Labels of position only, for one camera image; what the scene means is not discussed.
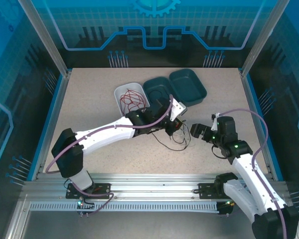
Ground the thin white cable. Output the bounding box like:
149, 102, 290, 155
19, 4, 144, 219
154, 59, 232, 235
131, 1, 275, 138
171, 125, 190, 145

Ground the thin red cable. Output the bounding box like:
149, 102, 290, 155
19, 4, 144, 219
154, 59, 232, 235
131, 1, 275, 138
120, 87, 147, 113

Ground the dark teal plastic bin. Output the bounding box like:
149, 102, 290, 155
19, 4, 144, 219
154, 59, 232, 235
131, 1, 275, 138
142, 76, 175, 112
168, 68, 208, 109

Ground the white plastic bin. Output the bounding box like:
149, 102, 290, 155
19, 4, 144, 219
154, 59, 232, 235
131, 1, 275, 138
114, 82, 151, 118

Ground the black controller board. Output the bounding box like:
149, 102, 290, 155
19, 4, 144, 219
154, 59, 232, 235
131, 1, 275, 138
217, 198, 236, 218
76, 199, 96, 218

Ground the blue edged table side rail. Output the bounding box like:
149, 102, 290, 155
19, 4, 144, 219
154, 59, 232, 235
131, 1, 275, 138
27, 69, 72, 182
240, 68, 285, 181

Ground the aluminium frame rail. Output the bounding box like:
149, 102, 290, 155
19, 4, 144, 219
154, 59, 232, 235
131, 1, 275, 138
22, 172, 289, 203

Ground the slotted white cable duct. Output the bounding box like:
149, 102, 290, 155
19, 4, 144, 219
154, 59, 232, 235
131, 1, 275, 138
29, 201, 221, 214

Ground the metal base plate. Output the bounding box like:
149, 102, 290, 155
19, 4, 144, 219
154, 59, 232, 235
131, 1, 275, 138
4, 199, 299, 239

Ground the aluminium frame post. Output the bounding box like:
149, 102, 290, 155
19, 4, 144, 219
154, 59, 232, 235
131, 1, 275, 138
240, 0, 291, 77
16, 0, 72, 77

